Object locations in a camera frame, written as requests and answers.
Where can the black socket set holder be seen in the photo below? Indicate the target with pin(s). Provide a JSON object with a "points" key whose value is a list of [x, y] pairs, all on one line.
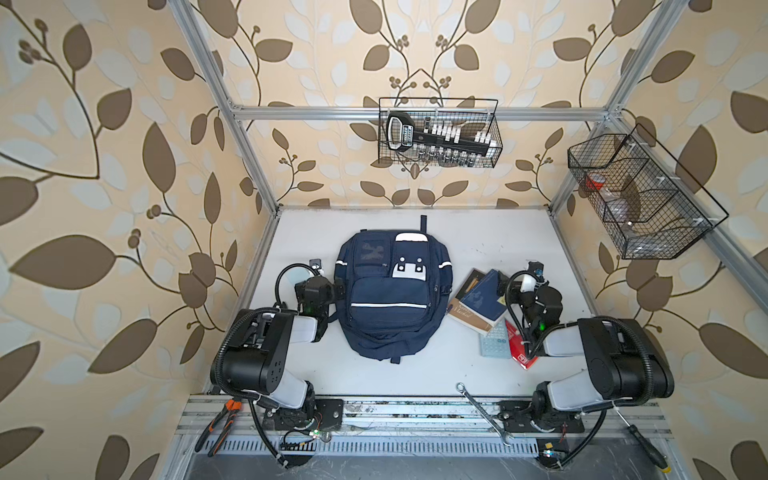
{"points": [[438, 132]]}

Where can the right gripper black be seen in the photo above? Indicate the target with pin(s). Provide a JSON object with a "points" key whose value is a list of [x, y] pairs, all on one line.
{"points": [[541, 301]]}

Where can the wire basket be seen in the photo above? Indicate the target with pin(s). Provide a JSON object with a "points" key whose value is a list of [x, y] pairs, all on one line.
{"points": [[653, 206], [447, 103]]}

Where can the red object in basket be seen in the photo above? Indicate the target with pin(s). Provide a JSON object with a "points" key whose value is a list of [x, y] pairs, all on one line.
{"points": [[594, 182]]}

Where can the navy blue student backpack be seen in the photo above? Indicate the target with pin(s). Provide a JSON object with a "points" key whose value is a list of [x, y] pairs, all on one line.
{"points": [[392, 289]]}

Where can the brown cover book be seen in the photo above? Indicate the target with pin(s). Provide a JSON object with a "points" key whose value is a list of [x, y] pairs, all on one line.
{"points": [[461, 313]]}

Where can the back wire basket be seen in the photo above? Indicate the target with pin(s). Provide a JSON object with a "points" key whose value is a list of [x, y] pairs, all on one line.
{"points": [[447, 103]]}

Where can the dark blue book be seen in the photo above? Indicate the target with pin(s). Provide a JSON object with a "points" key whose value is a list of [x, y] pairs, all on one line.
{"points": [[480, 293]]}

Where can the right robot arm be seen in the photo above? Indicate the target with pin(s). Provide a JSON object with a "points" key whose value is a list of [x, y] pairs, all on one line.
{"points": [[623, 368]]}

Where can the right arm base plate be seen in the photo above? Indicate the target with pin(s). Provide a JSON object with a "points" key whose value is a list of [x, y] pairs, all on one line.
{"points": [[519, 416]]}

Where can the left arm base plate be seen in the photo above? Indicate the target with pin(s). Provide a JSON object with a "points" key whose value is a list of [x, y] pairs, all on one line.
{"points": [[323, 414]]}

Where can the right wire basket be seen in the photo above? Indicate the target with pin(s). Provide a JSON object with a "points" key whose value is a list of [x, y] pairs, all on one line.
{"points": [[653, 206]]}

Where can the red packet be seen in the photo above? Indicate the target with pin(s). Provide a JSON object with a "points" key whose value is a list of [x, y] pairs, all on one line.
{"points": [[517, 347]]}

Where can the black handled screwdriver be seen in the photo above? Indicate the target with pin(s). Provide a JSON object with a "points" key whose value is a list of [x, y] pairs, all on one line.
{"points": [[650, 451]]}

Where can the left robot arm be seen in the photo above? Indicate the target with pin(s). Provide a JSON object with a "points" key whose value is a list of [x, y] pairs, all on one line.
{"points": [[250, 366]]}

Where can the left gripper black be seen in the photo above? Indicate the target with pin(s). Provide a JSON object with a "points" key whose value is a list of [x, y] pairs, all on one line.
{"points": [[318, 294]]}

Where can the silver combination wrench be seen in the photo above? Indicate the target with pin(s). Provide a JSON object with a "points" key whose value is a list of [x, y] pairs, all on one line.
{"points": [[505, 437]]}

